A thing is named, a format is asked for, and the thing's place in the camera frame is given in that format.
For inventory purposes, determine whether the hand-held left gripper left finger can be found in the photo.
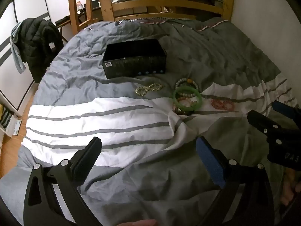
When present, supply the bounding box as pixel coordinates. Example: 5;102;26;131
24;137;103;218

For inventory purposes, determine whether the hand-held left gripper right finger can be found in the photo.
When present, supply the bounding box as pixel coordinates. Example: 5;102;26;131
196;136;275;218

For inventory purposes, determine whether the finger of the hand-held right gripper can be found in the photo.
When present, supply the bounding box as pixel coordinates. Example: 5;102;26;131
247;110;290;136
272;101;301;123

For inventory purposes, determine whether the pink bead bracelet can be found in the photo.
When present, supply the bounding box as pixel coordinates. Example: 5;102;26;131
211;99;236;111

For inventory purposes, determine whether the brown bead bracelet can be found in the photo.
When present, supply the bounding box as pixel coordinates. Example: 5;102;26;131
173;106;194;116

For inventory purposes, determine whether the orange bead bracelet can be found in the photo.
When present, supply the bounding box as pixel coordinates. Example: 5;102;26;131
178;96;198;107

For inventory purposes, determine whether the green jade bangle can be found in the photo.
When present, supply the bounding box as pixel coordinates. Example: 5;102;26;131
173;86;203;110

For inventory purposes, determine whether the white bead bracelet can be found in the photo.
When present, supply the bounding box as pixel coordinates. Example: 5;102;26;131
174;78;200;98

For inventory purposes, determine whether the gold bead bracelet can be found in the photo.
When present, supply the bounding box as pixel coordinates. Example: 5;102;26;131
135;82;164;97

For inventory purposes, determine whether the black rectangular box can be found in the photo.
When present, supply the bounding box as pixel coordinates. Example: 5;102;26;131
102;39;168;79

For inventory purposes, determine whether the person's right hand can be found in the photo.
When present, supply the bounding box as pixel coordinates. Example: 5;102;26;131
281;169;298;207

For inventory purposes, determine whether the person's left hand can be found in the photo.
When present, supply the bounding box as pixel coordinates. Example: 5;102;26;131
113;219;157;226

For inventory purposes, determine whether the grey white striped duvet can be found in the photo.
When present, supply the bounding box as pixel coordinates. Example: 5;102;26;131
0;16;299;226

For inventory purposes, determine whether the white shelf unit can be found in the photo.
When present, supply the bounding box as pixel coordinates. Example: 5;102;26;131
0;92;23;137

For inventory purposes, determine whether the light blue cloth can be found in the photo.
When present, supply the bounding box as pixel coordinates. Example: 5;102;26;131
11;22;27;73

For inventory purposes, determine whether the black puffer jacket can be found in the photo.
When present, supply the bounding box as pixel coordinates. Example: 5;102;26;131
17;18;64;83

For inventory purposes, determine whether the dark side table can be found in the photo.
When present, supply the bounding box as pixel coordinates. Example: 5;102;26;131
55;16;71;30

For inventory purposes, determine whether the wooden ladder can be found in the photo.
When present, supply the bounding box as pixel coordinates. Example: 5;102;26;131
68;0;98;34

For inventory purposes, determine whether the white sliding wardrobe door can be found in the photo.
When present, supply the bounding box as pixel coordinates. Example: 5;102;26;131
0;0;51;113

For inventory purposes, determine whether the wooden bed frame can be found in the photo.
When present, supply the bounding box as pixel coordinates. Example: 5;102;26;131
96;0;236;24

